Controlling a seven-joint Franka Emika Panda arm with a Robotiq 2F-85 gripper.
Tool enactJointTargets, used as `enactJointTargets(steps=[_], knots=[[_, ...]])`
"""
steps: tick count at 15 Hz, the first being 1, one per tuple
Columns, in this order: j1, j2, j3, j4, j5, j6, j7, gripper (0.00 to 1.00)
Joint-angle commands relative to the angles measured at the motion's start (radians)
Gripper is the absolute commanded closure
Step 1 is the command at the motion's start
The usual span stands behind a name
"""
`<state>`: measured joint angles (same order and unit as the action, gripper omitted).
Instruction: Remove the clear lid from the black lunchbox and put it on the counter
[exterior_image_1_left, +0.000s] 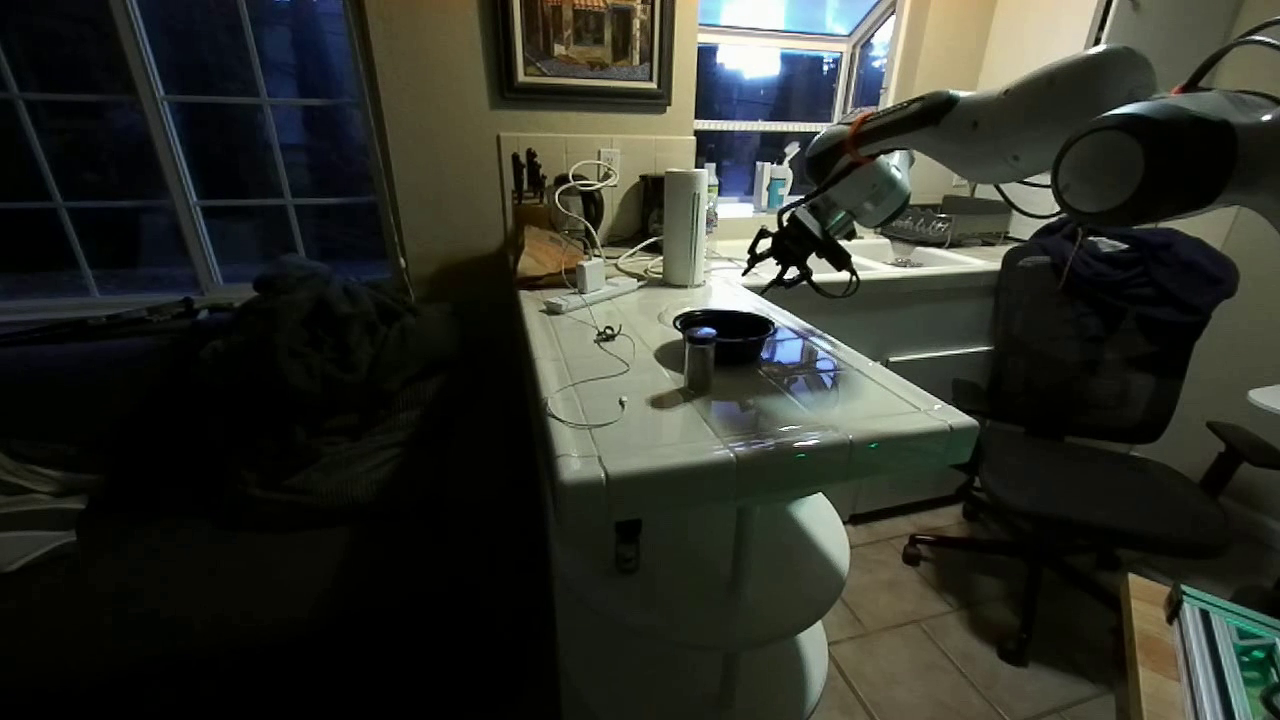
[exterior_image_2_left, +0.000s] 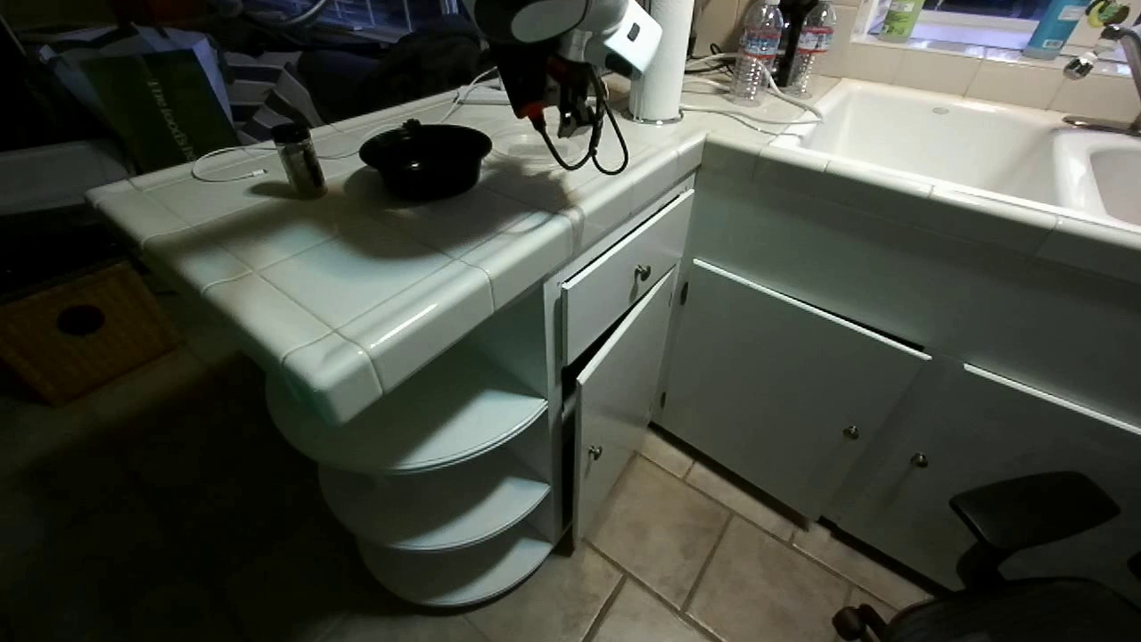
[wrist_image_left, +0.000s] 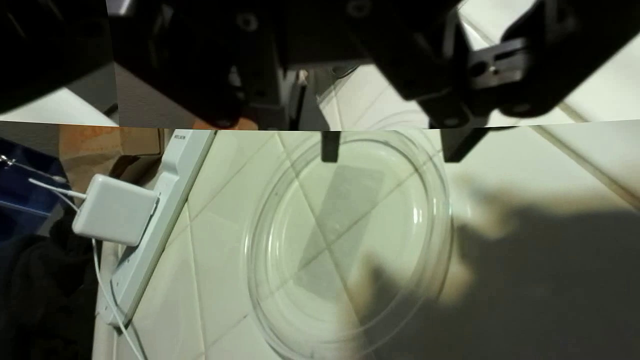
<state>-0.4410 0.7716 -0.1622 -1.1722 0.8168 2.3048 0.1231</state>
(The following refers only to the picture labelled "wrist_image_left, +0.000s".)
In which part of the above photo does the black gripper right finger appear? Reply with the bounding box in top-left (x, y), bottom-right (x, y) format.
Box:
top-left (427, 38), bottom-right (536, 165)

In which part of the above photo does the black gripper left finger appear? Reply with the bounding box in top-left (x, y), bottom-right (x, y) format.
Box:
top-left (286, 65), bottom-right (344, 166)

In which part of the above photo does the white power strip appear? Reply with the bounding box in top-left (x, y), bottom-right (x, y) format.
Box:
top-left (109, 128), bottom-right (218, 329)

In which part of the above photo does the white power adapter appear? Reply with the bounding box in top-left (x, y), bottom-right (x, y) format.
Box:
top-left (70, 175), bottom-right (162, 248)

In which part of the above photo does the blue fabric item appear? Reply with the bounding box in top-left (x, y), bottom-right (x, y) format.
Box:
top-left (0, 136), bottom-right (72, 239)

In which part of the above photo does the dark clothing pile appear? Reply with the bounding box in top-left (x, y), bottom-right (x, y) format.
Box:
top-left (0, 226), bottom-right (100, 360)

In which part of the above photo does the thin white charging cable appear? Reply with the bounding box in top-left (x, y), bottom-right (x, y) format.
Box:
top-left (27, 176), bottom-right (148, 360)

